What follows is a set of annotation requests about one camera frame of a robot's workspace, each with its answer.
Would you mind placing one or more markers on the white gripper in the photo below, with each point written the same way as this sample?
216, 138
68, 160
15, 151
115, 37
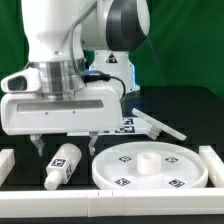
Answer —
95, 108

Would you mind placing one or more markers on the white round table top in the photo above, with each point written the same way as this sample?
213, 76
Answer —
148, 165

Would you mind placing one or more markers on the white fiducial marker sheet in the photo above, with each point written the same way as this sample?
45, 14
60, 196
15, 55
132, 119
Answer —
130, 126

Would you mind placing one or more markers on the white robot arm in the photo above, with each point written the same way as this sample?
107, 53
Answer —
56, 93

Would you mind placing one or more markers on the white fence block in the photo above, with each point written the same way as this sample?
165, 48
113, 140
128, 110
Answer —
7, 162
214, 165

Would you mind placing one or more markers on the white left fence block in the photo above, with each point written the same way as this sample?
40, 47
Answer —
7, 162

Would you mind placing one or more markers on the white front fence bar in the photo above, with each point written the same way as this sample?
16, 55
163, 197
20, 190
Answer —
96, 203

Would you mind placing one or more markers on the white right fence block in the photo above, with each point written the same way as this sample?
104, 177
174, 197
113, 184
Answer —
214, 165

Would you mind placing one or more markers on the white table base foot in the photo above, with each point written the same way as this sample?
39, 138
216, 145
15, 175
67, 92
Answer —
157, 126

